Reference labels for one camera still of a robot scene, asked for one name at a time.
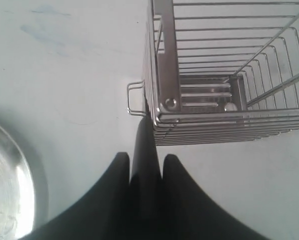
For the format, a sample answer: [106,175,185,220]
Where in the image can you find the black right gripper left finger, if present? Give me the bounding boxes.
[24,152,130,240]

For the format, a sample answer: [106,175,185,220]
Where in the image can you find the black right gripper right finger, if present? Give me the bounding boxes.
[162,154,268,240]

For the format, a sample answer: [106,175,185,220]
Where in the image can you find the black kitchen knife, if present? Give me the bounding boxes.
[130,116,162,220]

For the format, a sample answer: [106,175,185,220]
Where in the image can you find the round stainless steel plate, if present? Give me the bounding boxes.
[0,126,49,240]

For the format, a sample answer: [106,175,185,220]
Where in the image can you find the metal wire utensil rack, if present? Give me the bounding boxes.
[127,0,299,146]

